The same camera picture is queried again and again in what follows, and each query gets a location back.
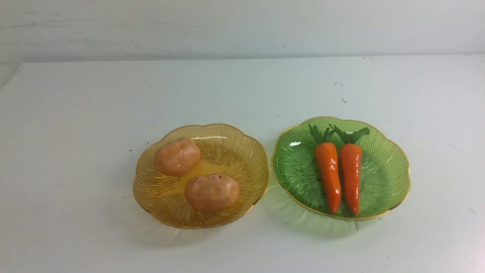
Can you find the toy potato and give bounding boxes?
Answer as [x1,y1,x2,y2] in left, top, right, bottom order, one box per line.
[153,138,201,176]
[184,173,240,212]

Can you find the toy carrot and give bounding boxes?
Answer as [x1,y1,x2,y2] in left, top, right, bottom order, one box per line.
[329,124,370,215]
[308,125,342,214]

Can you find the amber plastic flower plate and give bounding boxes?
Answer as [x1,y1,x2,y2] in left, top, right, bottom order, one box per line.
[132,123,270,229]

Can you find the green plastic flower plate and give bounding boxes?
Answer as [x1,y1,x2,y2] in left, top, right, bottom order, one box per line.
[271,116,410,221]

